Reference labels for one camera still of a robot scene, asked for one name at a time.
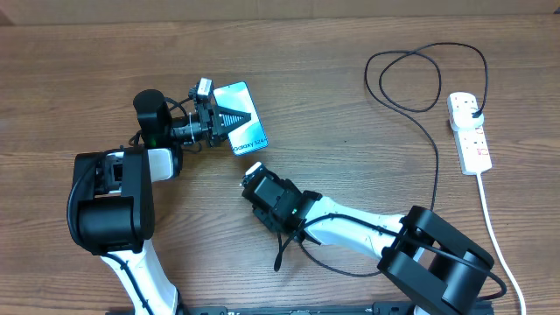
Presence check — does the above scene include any Samsung Galaxy smartphone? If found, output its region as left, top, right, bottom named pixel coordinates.
left=213, top=81, right=269, bottom=156

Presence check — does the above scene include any black USB charging cable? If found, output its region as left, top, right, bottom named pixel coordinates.
left=297, top=42, right=489, bottom=278

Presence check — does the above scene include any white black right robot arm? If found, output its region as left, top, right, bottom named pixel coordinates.
left=241, top=163, right=494, bottom=314

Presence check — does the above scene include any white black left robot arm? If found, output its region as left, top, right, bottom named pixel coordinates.
left=66, top=82, right=258, bottom=314

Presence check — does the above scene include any white charger plug adapter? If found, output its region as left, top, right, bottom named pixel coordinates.
left=450, top=108, right=485, bottom=131

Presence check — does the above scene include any white power strip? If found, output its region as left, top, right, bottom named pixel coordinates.
left=447, top=92, right=492, bottom=175

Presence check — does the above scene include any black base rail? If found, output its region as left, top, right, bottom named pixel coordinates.
left=104, top=299, right=495, bottom=315

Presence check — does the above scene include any white power strip cord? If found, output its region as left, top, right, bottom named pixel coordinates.
left=475, top=172, right=528, bottom=315

